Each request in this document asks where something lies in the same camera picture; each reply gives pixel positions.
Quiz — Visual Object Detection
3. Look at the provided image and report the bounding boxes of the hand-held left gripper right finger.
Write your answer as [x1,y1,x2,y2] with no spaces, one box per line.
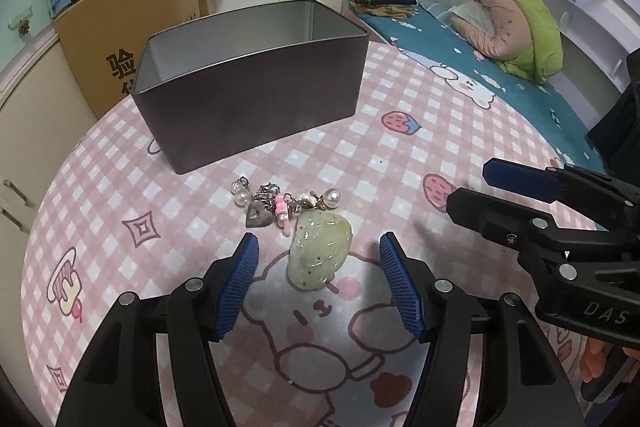
[378,232,586,427]

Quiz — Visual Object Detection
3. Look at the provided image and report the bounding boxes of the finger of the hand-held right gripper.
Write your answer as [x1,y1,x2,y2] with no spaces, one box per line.
[445,188,640,299]
[482,158,640,228]

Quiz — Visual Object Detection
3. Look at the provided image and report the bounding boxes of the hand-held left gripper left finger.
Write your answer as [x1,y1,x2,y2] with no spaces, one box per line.
[57,232,260,427]

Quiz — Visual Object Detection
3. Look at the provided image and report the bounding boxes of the pale green jade pendant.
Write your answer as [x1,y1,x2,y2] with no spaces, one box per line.
[286,212,354,292]

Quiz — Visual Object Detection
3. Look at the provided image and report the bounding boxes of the rectangular metal tin box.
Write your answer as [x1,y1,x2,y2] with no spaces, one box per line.
[132,0,370,176]

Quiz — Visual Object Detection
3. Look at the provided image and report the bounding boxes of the metal charm bunch with pearls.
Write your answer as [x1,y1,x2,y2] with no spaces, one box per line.
[231,177,344,239]

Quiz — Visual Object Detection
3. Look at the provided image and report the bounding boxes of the dark cloth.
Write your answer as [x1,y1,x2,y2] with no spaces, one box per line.
[586,51,640,175]

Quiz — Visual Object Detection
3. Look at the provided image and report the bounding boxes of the teal printed bed sheet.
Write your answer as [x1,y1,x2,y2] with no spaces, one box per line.
[359,1,609,174]

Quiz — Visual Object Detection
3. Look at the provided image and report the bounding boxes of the green blanket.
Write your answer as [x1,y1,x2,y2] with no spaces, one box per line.
[496,0,564,84]

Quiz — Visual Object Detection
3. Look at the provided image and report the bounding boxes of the white pillow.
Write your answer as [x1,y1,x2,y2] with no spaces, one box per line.
[449,3,487,31]

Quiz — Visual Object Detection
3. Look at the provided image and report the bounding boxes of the folded khaki clothes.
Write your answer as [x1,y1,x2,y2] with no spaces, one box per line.
[354,4,420,21]

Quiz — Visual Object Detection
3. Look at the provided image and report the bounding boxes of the white low cabinet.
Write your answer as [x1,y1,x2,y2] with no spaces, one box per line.
[0,29,109,254]

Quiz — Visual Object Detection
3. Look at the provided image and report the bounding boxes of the large cardboard box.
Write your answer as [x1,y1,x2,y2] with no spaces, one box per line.
[52,0,201,120]

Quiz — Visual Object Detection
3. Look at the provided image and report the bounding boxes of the mint drawer cabinet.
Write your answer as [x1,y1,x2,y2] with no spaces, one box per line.
[0,0,57,68]

